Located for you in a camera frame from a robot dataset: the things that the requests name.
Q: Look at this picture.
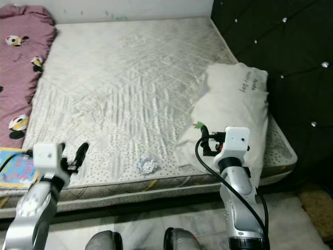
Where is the pink cartoon print quilt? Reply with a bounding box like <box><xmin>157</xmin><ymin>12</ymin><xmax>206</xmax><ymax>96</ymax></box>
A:
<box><xmin>0</xmin><ymin>5</ymin><xmax>57</xmax><ymax>149</ymax></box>

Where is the black tufted headboard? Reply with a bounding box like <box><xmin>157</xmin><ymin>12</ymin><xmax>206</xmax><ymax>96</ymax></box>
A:
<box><xmin>210</xmin><ymin>0</ymin><xmax>333</xmax><ymax>193</ymax></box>

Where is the colourful children's book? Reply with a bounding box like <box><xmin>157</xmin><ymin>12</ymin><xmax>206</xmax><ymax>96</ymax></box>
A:
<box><xmin>0</xmin><ymin>147</ymin><xmax>30</xmax><ymax>189</ymax></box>

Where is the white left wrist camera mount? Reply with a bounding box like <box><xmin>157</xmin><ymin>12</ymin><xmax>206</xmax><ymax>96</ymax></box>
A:
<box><xmin>33</xmin><ymin>143</ymin><xmax>66</xmax><ymax>180</ymax></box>

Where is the white quilted mattress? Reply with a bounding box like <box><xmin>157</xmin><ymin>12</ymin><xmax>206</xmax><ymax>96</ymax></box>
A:
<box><xmin>0</xmin><ymin>17</ymin><xmax>299</xmax><ymax>211</ymax></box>

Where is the grey left robot leg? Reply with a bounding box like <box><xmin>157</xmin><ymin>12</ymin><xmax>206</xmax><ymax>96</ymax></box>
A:
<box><xmin>85</xmin><ymin>231</ymin><xmax>123</xmax><ymax>250</ymax></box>

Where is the grey right robot leg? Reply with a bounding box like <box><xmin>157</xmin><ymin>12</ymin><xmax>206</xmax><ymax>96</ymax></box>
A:
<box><xmin>163</xmin><ymin>228</ymin><xmax>209</xmax><ymax>250</ymax></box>

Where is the white paper ball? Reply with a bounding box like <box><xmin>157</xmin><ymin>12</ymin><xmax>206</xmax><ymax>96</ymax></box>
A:
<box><xmin>136</xmin><ymin>156</ymin><xmax>159</xmax><ymax>175</ymax></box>

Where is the white pillow with green tree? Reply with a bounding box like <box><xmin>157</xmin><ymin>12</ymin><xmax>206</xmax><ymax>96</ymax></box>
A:
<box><xmin>174</xmin><ymin>63</ymin><xmax>270</xmax><ymax>185</ymax></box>

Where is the grey robot leg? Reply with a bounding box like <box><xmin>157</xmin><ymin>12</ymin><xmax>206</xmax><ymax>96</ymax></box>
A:
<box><xmin>163</xmin><ymin>228</ymin><xmax>209</xmax><ymax>250</ymax></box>
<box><xmin>85</xmin><ymin>231</ymin><xmax>123</xmax><ymax>250</ymax></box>

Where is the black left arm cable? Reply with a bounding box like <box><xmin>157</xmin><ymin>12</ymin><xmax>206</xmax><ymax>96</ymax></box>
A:
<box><xmin>0</xmin><ymin>149</ymin><xmax>35</xmax><ymax>175</ymax></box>

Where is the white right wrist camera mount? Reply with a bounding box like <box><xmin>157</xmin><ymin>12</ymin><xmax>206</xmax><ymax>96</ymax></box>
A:
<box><xmin>224</xmin><ymin>126</ymin><xmax>250</xmax><ymax>159</ymax></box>

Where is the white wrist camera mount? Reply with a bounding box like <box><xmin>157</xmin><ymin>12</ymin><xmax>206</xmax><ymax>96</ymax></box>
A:
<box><xmin>33</xmin><ymin>143</ymin><xmax>66</xmax><ymax>180</ymax></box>
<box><xmin>224</xmin><ymin>126</ymin><xmax>250</xmax><ymax>159</ymax></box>

